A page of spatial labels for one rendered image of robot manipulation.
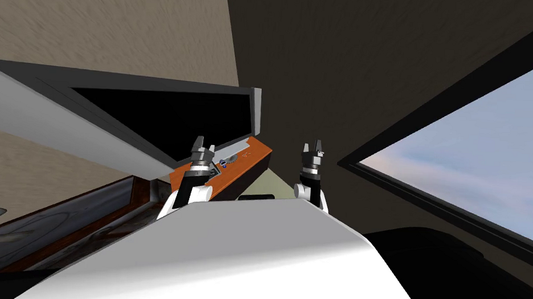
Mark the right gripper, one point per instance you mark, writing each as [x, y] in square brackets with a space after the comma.
[312, 161]

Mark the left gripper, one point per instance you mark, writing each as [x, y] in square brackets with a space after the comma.
[201, 157]

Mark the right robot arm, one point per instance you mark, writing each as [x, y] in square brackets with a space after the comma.
[312, 189]

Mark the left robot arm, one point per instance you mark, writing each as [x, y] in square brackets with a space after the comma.
[190, 192]

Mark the blue knob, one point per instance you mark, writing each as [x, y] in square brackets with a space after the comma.
[223, 163]

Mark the orange appliance with grey panel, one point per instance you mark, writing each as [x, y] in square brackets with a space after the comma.
[247, 164]

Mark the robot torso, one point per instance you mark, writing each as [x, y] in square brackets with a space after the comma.
[242, 257]

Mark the grey appliance with dark opening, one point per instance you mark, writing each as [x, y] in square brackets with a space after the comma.
[58, 111]

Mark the dark-framed window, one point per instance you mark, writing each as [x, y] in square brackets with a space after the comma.
[484, 174]

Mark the dark counter with wood trim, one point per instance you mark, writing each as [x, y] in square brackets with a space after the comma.
[38, 233]

